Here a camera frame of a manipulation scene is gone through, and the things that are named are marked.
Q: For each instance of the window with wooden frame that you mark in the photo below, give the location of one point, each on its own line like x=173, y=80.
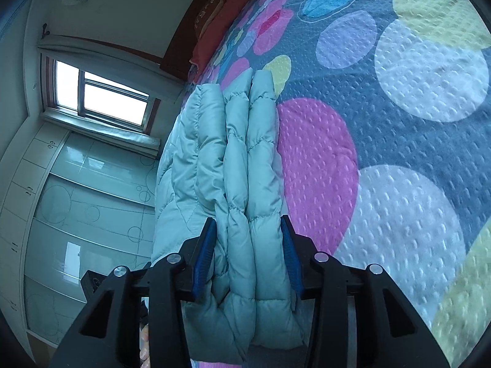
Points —
x=103, y=96

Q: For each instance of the red pillow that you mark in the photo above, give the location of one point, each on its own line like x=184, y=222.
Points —
x=230, y=11

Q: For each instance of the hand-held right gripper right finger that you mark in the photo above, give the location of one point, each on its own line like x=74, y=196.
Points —
x=290, y=257

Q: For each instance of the brown embroidered pillow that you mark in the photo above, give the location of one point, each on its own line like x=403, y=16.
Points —
x=207, y=13

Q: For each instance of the glossy white wardrobe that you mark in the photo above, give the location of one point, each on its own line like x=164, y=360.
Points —
x=73, y=214

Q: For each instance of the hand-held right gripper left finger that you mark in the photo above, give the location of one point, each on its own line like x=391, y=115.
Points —
x=203, y=260

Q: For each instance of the light green down jacket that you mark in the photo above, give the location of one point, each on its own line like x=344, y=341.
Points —
x=226, y=207

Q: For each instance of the dark wooden headboard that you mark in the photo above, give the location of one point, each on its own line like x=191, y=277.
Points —
x=191, y=30

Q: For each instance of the colourful dotted bedspread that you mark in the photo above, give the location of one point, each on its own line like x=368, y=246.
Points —
x=383, y=142

